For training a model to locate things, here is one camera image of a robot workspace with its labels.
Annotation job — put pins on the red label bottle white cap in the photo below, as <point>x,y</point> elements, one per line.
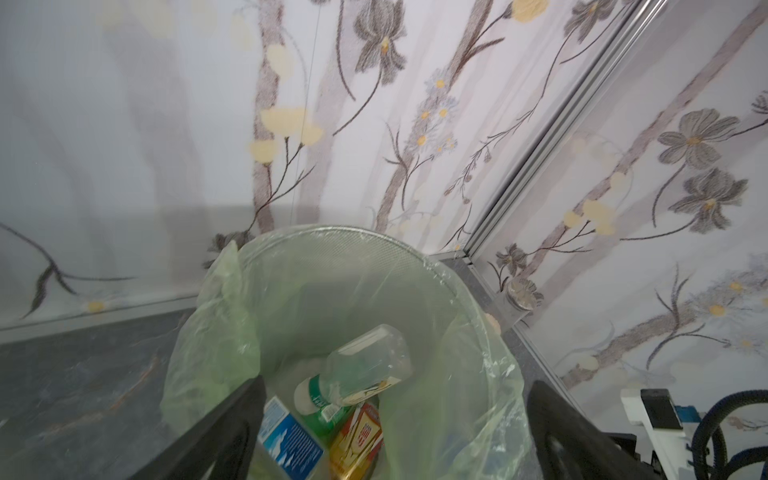
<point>355,448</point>

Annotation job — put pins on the mesh bin with green liner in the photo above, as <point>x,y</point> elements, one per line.
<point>328,314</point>

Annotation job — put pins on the green bottle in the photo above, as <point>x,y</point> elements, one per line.
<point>326,421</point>

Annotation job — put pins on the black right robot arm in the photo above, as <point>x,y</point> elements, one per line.
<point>716,453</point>

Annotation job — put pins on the clear bottle cream label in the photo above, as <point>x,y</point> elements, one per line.
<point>357,371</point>

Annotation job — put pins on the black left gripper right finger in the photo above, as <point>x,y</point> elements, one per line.
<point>569,446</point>

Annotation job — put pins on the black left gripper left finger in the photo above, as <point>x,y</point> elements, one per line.
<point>221,445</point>

